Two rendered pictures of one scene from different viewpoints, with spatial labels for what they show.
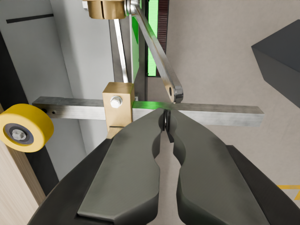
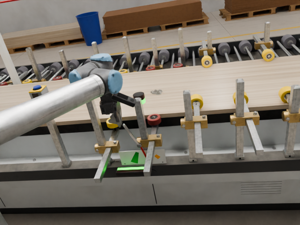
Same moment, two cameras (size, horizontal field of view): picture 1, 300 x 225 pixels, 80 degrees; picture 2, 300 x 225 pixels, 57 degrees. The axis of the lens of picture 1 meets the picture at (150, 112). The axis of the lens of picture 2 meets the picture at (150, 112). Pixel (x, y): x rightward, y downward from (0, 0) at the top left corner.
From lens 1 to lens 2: 135 cm
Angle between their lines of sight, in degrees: 57
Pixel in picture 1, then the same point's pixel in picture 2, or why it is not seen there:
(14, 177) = not seen: hidden behind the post
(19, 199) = (86, 116)
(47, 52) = (133, 143)
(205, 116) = (103, 164)
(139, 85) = (114, 165)
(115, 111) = (111, 143)
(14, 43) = (135, 131)
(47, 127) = (112, 126)
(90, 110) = (112, 139)
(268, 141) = not seen: outside the picture
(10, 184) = not seen: hidden behind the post
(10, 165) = (102, 117)
